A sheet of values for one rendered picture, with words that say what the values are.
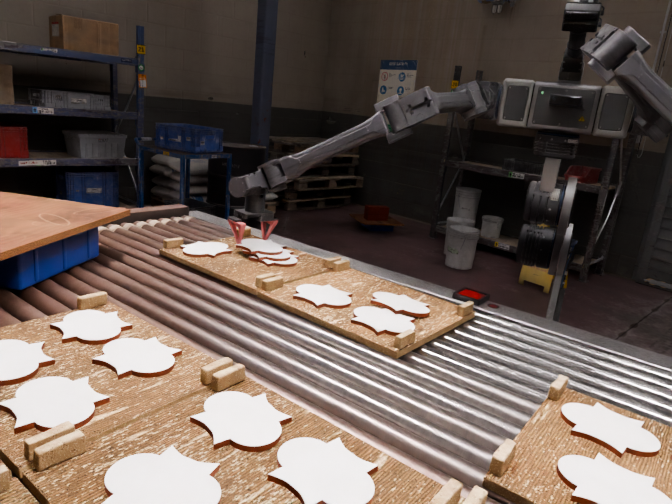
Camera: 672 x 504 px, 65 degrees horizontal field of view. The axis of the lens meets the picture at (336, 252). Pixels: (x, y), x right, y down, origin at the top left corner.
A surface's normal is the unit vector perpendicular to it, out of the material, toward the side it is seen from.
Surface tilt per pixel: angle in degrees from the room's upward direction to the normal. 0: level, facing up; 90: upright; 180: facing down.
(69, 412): 0
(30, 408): 0
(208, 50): 90
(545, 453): 0
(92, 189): 90
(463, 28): 90
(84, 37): 89
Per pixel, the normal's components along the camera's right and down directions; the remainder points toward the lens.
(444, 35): -0.70, 0.13
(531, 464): 0.10, -0.96
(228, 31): 0.71, 0.26
